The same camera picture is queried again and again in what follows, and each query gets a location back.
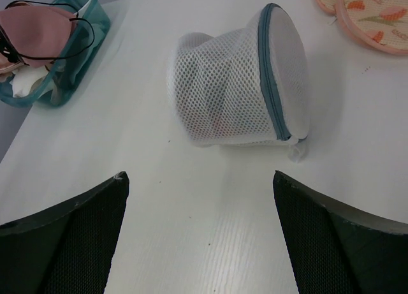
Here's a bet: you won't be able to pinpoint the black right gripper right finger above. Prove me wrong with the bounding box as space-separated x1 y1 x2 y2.
273 171 407 293

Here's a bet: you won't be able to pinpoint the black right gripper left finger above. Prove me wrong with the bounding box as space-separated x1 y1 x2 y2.
1 172 129 293

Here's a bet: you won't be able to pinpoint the white mesh laundry bag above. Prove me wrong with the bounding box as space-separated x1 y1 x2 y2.
167 3 310 161

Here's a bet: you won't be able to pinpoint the floral peach laundry bag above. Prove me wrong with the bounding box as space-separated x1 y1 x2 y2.
335 0 407 55

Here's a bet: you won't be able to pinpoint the white clothing in basket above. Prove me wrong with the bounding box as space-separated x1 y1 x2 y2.
10 66 49 98

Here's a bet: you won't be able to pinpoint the teal plastic basket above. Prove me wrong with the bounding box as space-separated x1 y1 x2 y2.
1 0 111 107

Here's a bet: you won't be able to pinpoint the pink bra black straps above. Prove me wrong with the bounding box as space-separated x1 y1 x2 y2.
0 0 96 67

